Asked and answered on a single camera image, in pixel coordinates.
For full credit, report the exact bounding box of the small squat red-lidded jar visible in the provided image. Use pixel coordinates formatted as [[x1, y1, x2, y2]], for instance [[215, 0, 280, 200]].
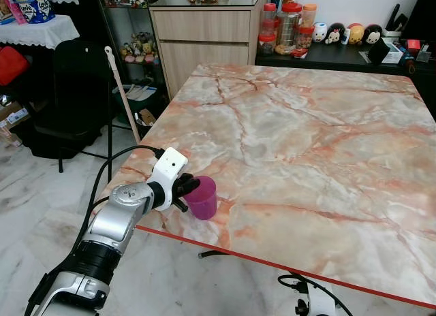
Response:
[[257, 33, 277, 57]]

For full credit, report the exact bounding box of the purple plastic cup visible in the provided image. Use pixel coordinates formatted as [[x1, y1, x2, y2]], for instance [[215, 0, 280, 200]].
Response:
[[184, 176, 219, 221]]

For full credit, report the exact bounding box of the black glass display shelf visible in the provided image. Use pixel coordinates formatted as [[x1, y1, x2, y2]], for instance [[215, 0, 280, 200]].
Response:
[[94, 0, 170, 123]]

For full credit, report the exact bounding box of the white and blue plush toy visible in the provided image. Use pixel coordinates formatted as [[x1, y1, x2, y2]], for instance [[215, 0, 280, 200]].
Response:
[[313, 21, 330, 44]]

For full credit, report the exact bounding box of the red bag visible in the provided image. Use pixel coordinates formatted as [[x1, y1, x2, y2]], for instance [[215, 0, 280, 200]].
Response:
[[0, 46, 30, 87]]

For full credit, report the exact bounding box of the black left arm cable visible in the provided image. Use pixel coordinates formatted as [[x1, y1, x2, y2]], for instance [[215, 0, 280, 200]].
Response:
[[71, 145, 167, 264]]

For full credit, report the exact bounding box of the yellow plush toy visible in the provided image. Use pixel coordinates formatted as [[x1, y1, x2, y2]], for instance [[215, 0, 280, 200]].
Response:
[[345, 22, 366, 46]]

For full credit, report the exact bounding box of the black chair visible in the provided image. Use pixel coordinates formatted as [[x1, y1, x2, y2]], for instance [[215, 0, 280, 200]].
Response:
[[30, 38, 114, 174]]

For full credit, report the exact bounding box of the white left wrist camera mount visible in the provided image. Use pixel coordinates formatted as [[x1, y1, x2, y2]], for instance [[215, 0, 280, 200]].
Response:
[[148, 148, 189, 210]]

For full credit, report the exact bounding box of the black mouse plush toy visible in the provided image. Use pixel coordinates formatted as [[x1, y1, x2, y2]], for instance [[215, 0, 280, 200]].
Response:
[[362, 24, 384, 46]]

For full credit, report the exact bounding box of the white lace tablecloth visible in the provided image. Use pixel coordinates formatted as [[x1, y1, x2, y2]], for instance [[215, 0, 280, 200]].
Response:
[[0, 14, 81, 50]]

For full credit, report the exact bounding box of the blue milk powder tin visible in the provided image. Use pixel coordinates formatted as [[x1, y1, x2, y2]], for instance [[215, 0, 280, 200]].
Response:
[[12, 0, 57, 25]]

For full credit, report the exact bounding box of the light wooden drawer cabinet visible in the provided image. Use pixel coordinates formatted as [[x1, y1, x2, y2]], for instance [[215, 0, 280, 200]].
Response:
[[149, 0, 271, 100]]

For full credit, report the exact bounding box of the black television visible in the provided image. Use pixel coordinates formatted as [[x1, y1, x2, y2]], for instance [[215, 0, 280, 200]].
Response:
[[411, 0, 436, 42]]

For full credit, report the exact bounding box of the black plush with red bow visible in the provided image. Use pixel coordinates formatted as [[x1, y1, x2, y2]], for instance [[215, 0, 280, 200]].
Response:
[[325, 22, 346, 46]]

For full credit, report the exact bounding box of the tall slim red-lidded jar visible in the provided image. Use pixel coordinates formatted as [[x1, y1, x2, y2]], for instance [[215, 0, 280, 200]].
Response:
[[262, 3, 279, 37]]

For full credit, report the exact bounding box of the orange-lidded plastic jar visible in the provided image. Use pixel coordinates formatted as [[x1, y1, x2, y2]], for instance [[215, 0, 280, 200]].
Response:
[[301, 3, 319, 29]]

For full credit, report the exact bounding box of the black box with white label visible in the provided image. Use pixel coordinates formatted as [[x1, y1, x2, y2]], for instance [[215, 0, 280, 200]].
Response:
[[367, 37, 403, 65]]

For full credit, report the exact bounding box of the large red-lidded snack jar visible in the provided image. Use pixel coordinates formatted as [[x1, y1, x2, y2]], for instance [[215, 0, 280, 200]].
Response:
[[277, 1, 304, 55]]

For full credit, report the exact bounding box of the wooden stick with white tip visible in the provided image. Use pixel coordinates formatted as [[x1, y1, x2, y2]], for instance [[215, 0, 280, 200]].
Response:
[[104, 47, 142, 146]]

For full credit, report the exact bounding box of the small red-lidded nut jar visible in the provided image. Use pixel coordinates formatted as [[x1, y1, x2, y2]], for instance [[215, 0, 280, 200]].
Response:
[[297, 25, 316, 50]]

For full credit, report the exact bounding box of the cardboard box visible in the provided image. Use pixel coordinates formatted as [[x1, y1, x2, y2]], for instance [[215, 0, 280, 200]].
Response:
[[0, 100, 32, 148]]

